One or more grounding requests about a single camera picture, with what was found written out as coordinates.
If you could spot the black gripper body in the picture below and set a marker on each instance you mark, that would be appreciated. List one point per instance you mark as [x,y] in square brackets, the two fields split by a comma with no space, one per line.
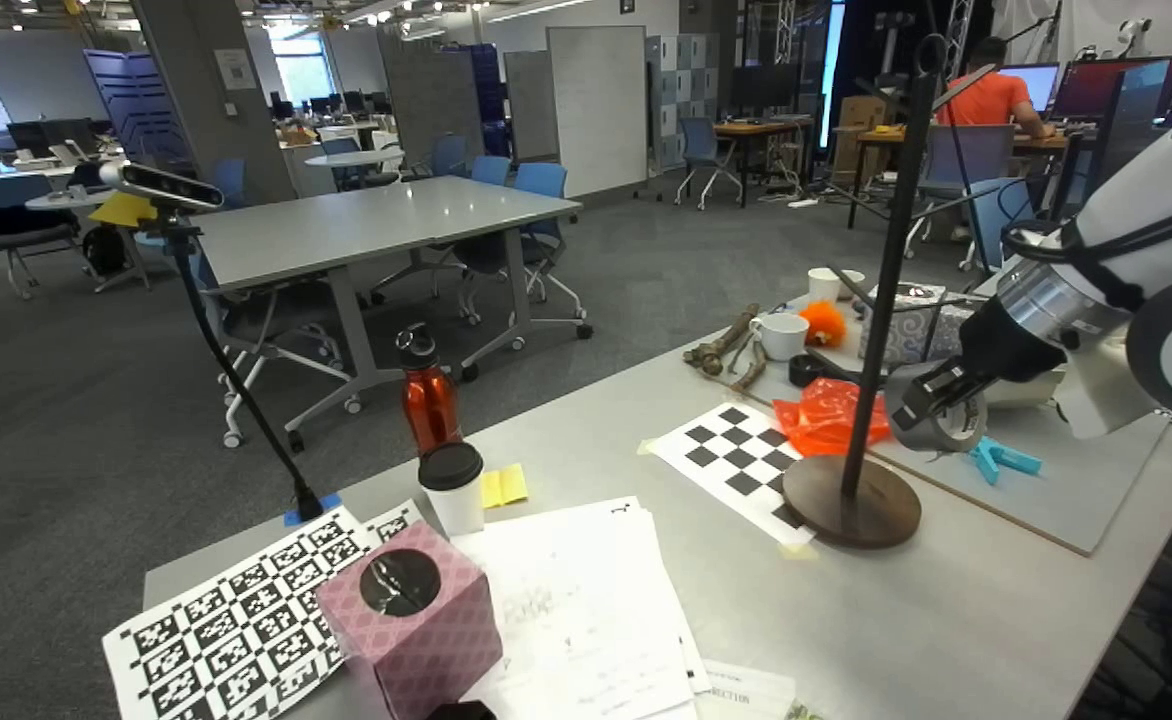
[1004,344]

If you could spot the printed marker tag sheet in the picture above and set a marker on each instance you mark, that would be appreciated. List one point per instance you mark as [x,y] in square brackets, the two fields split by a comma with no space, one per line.
[228,642]

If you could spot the yellow bag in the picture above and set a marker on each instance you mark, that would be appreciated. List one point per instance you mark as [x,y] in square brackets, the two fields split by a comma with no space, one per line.
[124,211]

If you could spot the person in orange shirt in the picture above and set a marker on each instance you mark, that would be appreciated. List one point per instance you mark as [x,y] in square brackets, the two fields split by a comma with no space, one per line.
[986,103]

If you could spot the gray mat board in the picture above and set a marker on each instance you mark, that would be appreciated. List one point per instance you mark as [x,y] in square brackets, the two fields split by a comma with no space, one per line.
[1079,507]

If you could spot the black white checkerboard sheet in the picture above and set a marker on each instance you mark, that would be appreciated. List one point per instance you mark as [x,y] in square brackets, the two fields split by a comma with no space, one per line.
[718,458]

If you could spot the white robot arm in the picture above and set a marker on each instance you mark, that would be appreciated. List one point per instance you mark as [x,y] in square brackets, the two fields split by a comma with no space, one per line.
[1156,200]

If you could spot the orange plastic bag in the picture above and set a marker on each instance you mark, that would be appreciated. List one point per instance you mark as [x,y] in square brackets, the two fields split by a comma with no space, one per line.
[826,421]

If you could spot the gray office table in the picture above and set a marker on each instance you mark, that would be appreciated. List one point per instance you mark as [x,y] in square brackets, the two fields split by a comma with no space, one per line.
[358,223]

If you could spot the red water bottle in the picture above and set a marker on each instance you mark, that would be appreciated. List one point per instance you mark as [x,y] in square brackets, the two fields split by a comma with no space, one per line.
[431,405]

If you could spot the orange fluffy toy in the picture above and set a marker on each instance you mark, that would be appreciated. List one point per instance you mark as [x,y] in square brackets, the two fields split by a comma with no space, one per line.
[826,322]

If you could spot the black office chair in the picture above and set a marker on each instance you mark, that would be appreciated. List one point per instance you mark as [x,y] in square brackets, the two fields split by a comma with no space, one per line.
[19,223]

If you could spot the black camera on gooseneck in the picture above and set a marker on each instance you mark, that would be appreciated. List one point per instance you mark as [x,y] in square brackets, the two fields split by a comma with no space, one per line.
[228,366]

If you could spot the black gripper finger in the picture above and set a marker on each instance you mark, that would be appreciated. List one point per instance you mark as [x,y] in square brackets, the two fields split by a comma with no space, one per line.
[926,387]
[957,414]

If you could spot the black peg stand wooden base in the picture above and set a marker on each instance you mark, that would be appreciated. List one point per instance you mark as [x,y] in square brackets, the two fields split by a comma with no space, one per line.
[850,507]

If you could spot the pink tissue box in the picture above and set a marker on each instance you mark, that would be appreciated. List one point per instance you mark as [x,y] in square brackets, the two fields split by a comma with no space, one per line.
[424,653]

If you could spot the small white paper note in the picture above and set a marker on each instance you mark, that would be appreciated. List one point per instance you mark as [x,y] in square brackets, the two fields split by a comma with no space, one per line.
[744,692]

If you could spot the yellow sticky notes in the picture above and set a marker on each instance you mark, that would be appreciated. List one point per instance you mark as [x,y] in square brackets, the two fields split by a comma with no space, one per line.
[507,487]

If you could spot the white paper cup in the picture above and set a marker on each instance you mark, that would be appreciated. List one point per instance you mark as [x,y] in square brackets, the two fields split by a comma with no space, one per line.
[826,285]
[783,338]

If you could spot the black monitor on stand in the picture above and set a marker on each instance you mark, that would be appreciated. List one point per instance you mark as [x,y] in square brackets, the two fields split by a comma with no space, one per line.
[1131,103]

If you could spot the white partition board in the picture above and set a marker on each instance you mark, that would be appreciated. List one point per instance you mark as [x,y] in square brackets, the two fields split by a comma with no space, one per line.
[598,105]

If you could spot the black ball holder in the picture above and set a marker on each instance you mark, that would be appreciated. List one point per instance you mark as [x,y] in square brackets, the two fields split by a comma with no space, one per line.
[815,368]

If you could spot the lit laptop screen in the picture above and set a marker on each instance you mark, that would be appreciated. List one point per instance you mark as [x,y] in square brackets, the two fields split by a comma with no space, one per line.
[1032,85]

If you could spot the white paper stack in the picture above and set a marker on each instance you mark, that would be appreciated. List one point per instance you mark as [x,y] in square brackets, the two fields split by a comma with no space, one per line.
[584,603]

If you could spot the white cup black lid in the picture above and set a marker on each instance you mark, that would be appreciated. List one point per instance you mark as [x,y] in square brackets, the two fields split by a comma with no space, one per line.
[455,499]

